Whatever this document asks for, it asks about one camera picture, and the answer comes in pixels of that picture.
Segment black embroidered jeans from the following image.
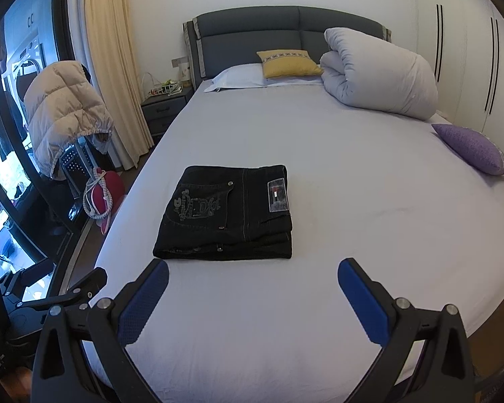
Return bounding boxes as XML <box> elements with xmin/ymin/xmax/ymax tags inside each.
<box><xmin>153</xmin><ymin>165</ymin><xmax>292</xmax><ymax>261</ymax></box>

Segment black metal chair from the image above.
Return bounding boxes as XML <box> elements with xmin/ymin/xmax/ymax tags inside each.
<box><xmin>60</xmin><ymin>138</ymin><xmax>113</xmax><ymax>199</ymax></box>

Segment white bed sheet mattress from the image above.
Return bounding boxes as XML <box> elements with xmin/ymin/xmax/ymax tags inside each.
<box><xmin>97</xmin><ymin>86</ymin><xmax>504</xmax><ymax>402</ymax></box>

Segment beige puffer jacket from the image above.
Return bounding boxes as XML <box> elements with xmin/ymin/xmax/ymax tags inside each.
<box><xmin>23</xmin><ymin>60</ymin><xmax>114</xmax><ymax>180</ymax></box>

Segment dark grey nightstand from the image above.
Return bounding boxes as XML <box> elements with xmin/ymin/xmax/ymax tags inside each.
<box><xmin>141</xmin><ymin>87</ymin><xmax>194</xmax><ymax>145</ymax></box>

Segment purple cushion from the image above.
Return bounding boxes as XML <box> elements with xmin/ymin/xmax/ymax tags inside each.
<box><xmin>431</xmin><ymin>124</ymin><xmax>504</xmax><ymax>176</ymax></box>

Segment cream curtain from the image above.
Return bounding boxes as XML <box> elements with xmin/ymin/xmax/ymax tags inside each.
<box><xmin>84</xmin><ymin>0</ymin><xmax>154</xmax><ymax>169</ymax></box>

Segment white pillow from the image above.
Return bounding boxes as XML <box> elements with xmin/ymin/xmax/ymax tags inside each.
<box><xmin>203</xmin><ymin>64</ymin><xmax>323</xmax><ymax>93</ymax></box>

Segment grey upholstered headboard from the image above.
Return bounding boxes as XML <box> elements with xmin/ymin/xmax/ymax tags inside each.
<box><xmin>183</xmin><ymin>5</ymin><xmax>391</xmax><ymax>88</ymax></box>

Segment rolled white duvet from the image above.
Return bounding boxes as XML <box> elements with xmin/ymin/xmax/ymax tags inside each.
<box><xmin>320</xmin><ymin>27</ymin><xmax>438</xmax><ymax>121</ymax></box>

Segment yellow cushion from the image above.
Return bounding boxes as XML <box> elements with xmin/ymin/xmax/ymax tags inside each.
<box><xmin>257</xmin><ymin>49</ymin><xmax>323</xmax><ymax>78</ymax></box>

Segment white wardrobe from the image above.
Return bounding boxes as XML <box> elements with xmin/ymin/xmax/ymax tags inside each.
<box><xmin>416</xmin><ymin>0</ymin><xmax>504</xmax><ymax>152</ymax></box>

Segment red bag with rope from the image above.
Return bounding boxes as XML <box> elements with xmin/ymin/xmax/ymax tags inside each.
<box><xmin>83</xmin><ymin>168</ymin><xmax>125</xmax><ymax>236</ymax></box>

